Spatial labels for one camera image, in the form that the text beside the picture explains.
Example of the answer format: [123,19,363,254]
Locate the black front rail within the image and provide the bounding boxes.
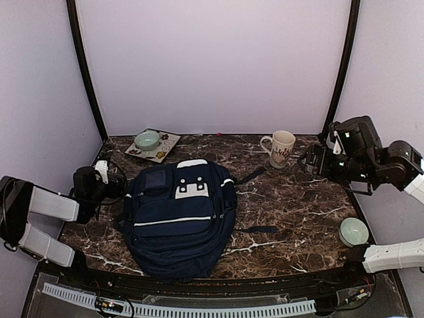
[36,258,395,299]

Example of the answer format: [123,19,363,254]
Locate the navy blue student backpack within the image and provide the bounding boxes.
[114,158,278,281]

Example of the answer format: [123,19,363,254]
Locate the black frame post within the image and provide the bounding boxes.
[321,0,361,138]
[66,0,109,142]

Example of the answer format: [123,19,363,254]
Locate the square floral plate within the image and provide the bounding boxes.
[125,129,181,163]

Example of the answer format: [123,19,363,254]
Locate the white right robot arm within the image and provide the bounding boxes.
[297,140,423,288]

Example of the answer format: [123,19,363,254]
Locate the pale green bowl on plate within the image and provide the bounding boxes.
[134,131,160,151]

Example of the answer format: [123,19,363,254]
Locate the right black frame post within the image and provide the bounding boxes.
[321,0,361,138]

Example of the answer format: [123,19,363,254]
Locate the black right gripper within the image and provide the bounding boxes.
[298,143,378,186]

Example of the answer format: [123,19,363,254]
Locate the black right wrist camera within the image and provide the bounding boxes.
[329,115,382,158]

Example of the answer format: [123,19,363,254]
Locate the grey slotted cable duct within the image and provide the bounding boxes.
[41,283,317,317]

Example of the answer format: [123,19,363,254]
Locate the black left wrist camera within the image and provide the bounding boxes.
[73,166,103,201]

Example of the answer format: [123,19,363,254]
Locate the pale green bowl right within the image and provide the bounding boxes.
[339,217,369,248]

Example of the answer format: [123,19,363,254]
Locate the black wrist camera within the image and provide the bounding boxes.
[73,166,103,201]
[329,115,382,158]

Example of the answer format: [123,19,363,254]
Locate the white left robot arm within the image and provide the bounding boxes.
[1,176,127,289]

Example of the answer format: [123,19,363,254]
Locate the cream floral mug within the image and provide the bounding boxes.
[260,131,296,169]

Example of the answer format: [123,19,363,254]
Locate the left black frame post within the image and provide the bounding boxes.
[66,0,109,142]

